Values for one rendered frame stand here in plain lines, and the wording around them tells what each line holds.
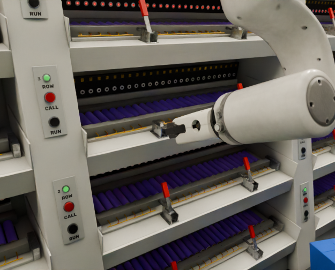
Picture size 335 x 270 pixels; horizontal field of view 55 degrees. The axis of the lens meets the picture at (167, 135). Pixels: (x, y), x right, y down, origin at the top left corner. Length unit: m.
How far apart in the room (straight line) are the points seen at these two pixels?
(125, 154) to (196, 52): 0.29
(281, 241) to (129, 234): 0.52
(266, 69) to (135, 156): 0.53
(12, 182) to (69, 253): 0.17
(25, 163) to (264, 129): 0.41
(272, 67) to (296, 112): 0.62
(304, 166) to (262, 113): 0.65
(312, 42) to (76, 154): 0.43
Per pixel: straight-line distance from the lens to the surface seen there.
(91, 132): 0.68
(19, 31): 0.60
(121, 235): 0.73
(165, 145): 0.70
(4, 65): 0.60
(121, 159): 0.66
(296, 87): 0.40
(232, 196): 0.88
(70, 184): 0.62
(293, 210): 1.07
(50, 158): 0.61
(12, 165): 0.62
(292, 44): 0.52
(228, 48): 0.83
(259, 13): 0.45
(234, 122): 0.47
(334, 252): 0.89
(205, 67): 0.96
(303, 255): 1.16
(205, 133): 0.51
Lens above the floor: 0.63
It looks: 9 degrees down
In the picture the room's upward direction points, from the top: 7 degrees counter-clockwise
